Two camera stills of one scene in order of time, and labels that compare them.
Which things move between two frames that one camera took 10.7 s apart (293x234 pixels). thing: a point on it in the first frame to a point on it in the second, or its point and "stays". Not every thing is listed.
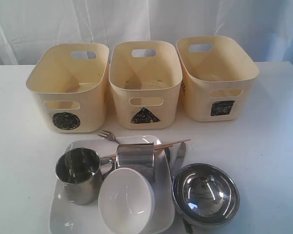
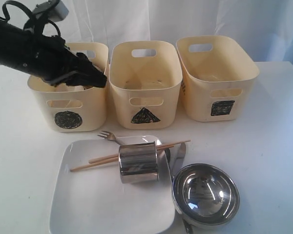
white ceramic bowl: (126, 203) to (79, 88)
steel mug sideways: (139, 157) stays
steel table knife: (180, 158) stays
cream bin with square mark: (219, 78) stays
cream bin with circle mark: (69, 81) stays
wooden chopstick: (157, 147) to (109, 161)
